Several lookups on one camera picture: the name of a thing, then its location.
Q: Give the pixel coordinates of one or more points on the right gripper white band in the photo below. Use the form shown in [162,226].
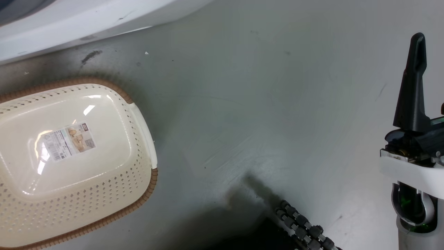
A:
[412,170]

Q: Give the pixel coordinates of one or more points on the black roller robot base wheel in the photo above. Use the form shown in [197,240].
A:
[305,229]

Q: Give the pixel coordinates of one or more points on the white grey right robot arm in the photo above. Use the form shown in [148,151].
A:
[406,239]

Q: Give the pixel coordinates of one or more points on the cream perforated laundry basket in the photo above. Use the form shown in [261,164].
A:
[114,173]

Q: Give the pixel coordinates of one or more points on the white washing machine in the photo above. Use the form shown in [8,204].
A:
[86,19]

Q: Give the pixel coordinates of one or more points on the dark washing machine door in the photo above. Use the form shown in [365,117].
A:
[17,7]

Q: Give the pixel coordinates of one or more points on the paper label sticker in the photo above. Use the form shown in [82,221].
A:
[69,140]

